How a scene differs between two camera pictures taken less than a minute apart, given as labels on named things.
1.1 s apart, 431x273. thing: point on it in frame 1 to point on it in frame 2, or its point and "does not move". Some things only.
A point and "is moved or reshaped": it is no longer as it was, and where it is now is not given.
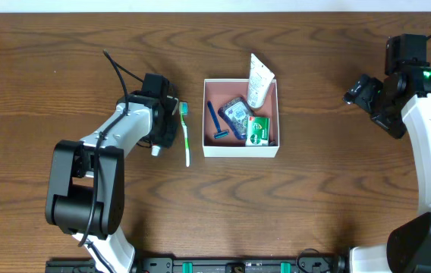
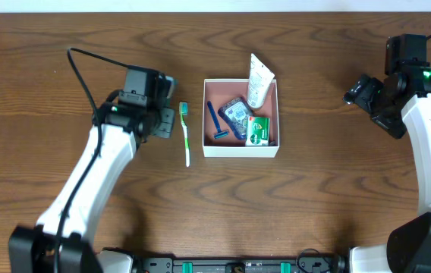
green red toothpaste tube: x=155 y=149 is moved or reshaped
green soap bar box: x=257 y=131 does not move
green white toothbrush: x=183 y=111 does not move
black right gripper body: x=368 y=101 does not move
